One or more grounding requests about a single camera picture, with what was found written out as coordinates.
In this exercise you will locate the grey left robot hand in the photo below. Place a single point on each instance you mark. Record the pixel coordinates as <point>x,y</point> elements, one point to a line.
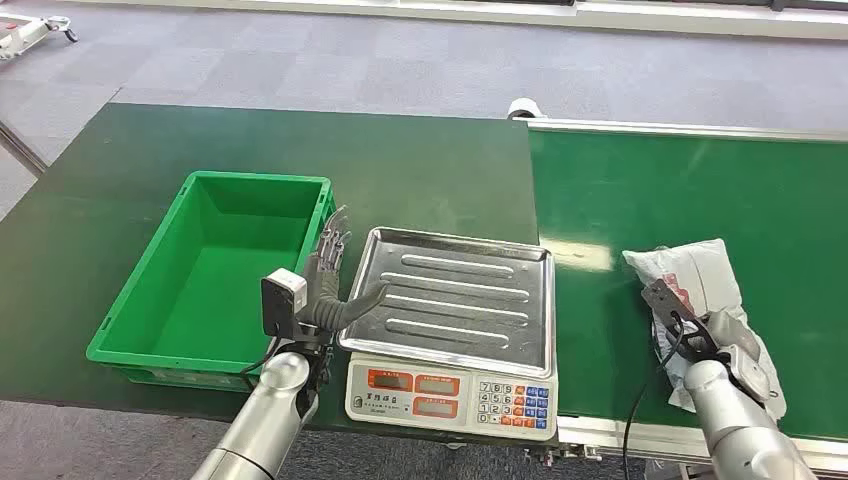
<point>324,291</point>

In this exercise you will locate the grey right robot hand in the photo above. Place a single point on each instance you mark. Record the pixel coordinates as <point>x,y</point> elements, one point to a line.
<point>729,331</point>

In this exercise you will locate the white plastic mailer package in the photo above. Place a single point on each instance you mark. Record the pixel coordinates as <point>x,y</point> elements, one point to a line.
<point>705,275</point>

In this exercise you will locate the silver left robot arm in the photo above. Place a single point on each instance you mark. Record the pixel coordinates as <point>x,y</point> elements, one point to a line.
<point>265,417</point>

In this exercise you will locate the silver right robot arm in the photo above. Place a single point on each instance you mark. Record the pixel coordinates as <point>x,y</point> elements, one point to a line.
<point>735,430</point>

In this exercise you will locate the green plastic crate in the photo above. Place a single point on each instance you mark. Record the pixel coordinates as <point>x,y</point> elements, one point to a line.
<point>199,291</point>

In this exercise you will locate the steel scale tray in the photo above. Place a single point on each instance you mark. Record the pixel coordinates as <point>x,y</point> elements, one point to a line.
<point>457,298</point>

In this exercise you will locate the white electronic scale body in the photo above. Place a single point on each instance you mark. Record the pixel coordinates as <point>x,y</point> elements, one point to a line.
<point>424,397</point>

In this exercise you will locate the dark metal floor strip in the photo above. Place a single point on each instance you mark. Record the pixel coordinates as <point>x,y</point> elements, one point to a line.
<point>20,149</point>

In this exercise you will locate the white wheeled cart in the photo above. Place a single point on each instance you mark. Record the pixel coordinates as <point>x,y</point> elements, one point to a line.
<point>26,33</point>

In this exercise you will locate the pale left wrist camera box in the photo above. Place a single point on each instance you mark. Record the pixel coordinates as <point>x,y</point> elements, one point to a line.
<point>283,298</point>

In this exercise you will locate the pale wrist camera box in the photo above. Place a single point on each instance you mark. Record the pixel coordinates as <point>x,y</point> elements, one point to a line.
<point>752,374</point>
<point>283,298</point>

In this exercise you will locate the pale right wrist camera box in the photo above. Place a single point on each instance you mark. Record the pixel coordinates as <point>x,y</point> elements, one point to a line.
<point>752,374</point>

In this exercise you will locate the aluminium conveyor frame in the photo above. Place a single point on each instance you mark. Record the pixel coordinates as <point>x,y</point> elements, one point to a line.
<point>662,126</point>

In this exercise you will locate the white wall ledge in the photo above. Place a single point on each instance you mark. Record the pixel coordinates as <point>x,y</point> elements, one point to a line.
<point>596,16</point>

